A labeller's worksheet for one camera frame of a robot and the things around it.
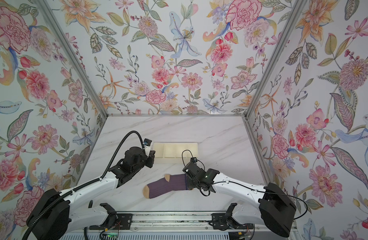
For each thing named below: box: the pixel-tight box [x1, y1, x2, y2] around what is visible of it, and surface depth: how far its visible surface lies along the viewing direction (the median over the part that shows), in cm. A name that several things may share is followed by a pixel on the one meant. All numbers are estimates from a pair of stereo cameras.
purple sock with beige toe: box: [143, 173, 188, 199], surface depth 88 cm
